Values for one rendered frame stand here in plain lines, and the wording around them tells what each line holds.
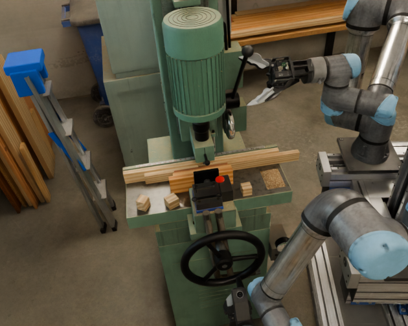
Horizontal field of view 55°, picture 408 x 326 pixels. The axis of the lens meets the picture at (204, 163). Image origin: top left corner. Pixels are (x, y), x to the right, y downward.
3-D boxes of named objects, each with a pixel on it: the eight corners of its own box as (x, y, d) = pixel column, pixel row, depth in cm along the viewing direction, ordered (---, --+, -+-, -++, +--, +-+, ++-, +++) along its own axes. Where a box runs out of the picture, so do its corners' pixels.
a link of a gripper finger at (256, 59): (245, 42, 114) (273, 57, 114) (241, 51, 120) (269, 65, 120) (240, 51, 114) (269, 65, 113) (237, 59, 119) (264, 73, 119)
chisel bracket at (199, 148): (196, 166, 141) (194, 148, 136) (190, 143, 152) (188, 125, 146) (216, 163, 142) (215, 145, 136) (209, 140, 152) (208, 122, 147)
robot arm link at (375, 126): (387, 146, 154) (396, 118, 145) (352, 137, 159) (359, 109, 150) (392, 129, 161) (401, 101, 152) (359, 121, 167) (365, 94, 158)
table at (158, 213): (129, 251, 133) (125, 240, 129) (127, 189, 156) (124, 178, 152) (301, 221, 138) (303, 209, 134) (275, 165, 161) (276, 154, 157)
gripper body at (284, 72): (269, 57, 112) (310, 52, 113) (263, 68, 120) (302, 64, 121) (274, 82, 111) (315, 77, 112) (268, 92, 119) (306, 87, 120)
